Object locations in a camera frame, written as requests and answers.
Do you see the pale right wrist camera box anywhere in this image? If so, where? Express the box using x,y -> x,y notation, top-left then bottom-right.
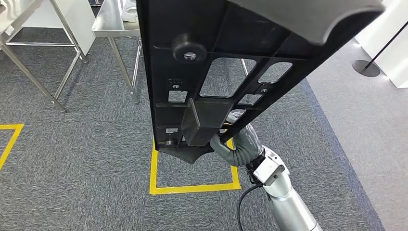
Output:
253,158 -> 286,187

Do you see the black plastic frame part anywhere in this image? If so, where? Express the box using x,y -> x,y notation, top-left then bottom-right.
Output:
136,0 -> 386,166

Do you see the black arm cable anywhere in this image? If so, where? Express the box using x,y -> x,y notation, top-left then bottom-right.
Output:
237,184 -> 262,231

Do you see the white panel block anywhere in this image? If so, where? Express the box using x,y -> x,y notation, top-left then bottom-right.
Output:
22,0 -> 96,57

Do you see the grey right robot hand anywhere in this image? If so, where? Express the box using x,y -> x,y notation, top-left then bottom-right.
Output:
209,110 -> 265,167

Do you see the white partition block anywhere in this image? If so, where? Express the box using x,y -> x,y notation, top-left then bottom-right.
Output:
355,0 -> 408,89

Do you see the stainless steel workbench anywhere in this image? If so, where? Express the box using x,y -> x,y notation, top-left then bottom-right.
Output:
91,0 -> 249,104

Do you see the yellow floor tape outline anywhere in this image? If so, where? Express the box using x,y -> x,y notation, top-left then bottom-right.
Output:
0,123 -> 25,171
149,139 -> 242,196

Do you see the steel frame table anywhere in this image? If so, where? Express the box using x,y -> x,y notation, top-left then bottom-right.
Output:
0,0 -> 89,113

